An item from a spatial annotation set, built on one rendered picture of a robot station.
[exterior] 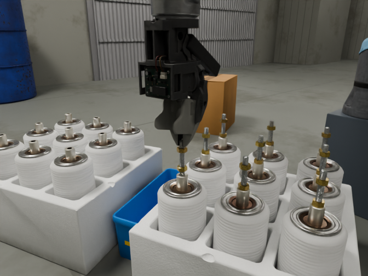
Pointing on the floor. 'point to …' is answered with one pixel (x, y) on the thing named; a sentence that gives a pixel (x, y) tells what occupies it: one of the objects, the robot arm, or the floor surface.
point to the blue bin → (138, 210)
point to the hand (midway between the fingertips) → (184, 138)
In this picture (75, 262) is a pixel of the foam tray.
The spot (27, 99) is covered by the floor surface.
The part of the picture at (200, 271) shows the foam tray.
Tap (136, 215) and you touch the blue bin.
